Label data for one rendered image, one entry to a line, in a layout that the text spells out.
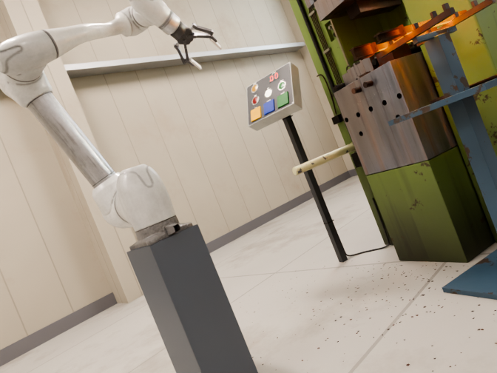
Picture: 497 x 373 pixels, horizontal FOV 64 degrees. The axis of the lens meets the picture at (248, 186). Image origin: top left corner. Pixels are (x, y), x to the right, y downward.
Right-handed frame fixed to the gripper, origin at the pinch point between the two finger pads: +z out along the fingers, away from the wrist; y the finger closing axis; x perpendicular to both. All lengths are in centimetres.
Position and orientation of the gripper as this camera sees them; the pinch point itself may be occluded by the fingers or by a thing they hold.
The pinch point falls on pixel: (208, 56)
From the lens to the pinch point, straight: 193.7
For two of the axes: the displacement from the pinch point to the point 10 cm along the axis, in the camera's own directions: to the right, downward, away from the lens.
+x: 1.8, 7.0, -6.9
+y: -7.2, 5.7, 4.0
